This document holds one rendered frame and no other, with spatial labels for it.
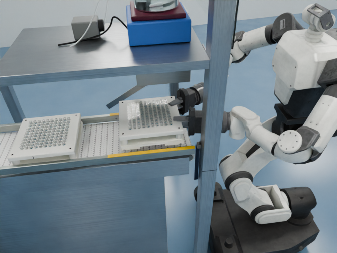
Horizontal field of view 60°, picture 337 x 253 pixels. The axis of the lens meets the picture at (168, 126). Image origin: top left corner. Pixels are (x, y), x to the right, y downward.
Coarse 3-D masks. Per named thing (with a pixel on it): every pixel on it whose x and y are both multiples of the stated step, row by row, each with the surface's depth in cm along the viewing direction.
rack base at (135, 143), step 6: (144, 138) 114; (150, 138) 114; (156, 138) 114; (162, 138) 114; (168, 138) 114; (174, 138) 114; (132, 144) 112; (138, 144) 112; (144, 144) 112; (150, 144) 113; (156, 144) 113; (168, 144) 114; (174, 144) 114
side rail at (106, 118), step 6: (108, 114) 133; (180, 114) 137; (84, 120) 132; (90, 120) 133; (96, 120) 133; (102, 120) 133; (108, 120) 134; (114, 120) 134; (0, 126) 128; (6, 126) 129; (12, 126) 129; (18, 126) 129; (0, 132) 130
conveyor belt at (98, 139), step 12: (12, 132) 131; (84, 132) 129; (96, 132) 129; (108, 132) 129; (0, 144) 124; (12, 144) 124; (84, 144) 123; (96, 144) 123; (108, 144) 123; (120, 144) 123; (0, 156) 119; (84, 156) 118
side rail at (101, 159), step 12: (96, 156) 112; (132, 156) 113; (144, 156) 114; (156, 156) 114; (168, 156) 115; (0, 168) 108; (12, 168) 109; (24, 168) 109; (36, 168) 110; (48, 168) 111; (60, 168) 112
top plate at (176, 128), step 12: (168, 96) 129; (120, 108) 123; (156, 108) 122; (120, 120) 116; (120, 132) 111; (132, 132) 110; (144, 132) 110; (156, 132) 110; (168, 132) 110; (180, 132) 111
